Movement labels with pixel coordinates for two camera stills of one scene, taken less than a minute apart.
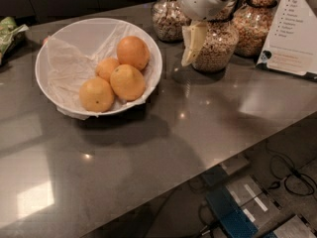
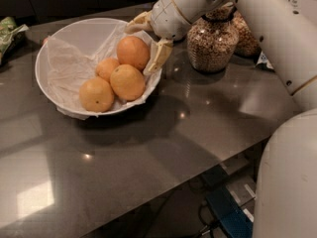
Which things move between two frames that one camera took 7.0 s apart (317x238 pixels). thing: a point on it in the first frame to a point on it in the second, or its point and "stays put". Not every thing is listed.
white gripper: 197,1 to 169,20
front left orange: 96,95 stays put
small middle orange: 105,67 stays put
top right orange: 133,51 stays put
